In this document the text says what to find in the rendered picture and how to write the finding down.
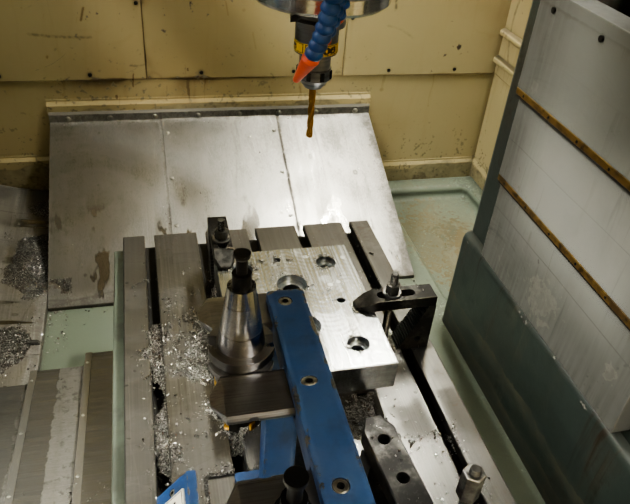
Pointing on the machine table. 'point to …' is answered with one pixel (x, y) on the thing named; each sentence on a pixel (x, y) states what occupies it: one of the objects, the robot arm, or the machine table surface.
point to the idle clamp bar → (374, 452)
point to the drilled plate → (329, 311)
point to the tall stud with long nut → (470, 484)
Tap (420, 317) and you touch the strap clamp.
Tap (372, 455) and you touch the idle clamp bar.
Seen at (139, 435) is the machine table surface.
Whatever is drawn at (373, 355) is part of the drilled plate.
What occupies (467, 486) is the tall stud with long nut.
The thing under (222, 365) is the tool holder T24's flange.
